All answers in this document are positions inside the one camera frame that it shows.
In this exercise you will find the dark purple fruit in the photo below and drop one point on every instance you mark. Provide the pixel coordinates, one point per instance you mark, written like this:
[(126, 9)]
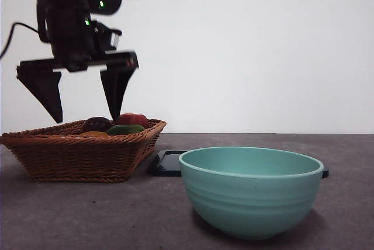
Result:
[(96, 124)]

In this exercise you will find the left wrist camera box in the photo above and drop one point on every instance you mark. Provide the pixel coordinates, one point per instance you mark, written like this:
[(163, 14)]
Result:
[(108, 36)]

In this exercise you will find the brown wicker basket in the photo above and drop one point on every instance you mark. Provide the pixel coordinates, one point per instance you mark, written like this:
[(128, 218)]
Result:
[(76, 156)]

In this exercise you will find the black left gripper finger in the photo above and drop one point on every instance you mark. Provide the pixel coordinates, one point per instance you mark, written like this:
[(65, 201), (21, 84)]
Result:
[(117, 86), (44, 86)]

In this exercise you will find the green fruit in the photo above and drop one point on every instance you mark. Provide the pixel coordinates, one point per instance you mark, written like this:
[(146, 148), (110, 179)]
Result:
[(125, 129)]

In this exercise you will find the yellow-brown kiwi fruit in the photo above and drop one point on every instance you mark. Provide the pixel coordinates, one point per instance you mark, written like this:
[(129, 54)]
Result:
[(93, 134)]

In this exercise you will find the red fruit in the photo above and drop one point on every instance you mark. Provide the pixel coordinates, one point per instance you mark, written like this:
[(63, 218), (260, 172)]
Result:
[(134, 120)]

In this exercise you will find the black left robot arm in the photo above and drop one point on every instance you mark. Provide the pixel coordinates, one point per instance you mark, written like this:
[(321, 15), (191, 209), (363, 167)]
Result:
[(67, 4)]

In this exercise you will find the dark teal rectangular tray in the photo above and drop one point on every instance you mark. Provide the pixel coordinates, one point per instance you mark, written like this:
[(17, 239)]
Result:
[(167, 165)]

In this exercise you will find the teal ceramic bowl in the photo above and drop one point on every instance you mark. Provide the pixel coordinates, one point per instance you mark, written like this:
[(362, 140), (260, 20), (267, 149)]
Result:
[(251, 197)]

